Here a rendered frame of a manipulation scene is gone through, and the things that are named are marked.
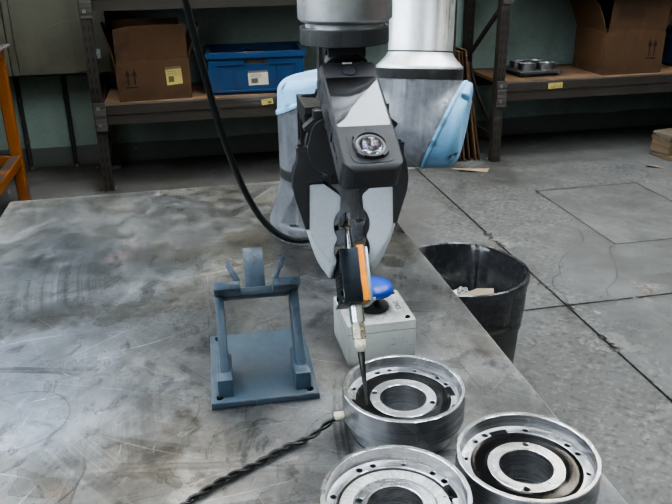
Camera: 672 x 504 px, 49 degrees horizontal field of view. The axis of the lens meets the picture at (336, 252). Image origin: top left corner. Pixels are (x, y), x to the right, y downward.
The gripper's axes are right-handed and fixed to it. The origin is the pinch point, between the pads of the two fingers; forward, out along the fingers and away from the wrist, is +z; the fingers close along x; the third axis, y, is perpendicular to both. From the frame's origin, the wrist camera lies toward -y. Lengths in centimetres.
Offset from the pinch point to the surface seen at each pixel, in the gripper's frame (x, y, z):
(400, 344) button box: -5.8, 4.9, 11.3
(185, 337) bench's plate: 15.8, 13.8, 13.1
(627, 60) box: -226, 346, 41
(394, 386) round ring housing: -3.1, -3.8, 10.3
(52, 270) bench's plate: 34, 35, 13
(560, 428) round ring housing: -14.2, -13.4, 9.4
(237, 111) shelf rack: 0, 329, 56
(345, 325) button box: -0.4, 5.7, 9.0
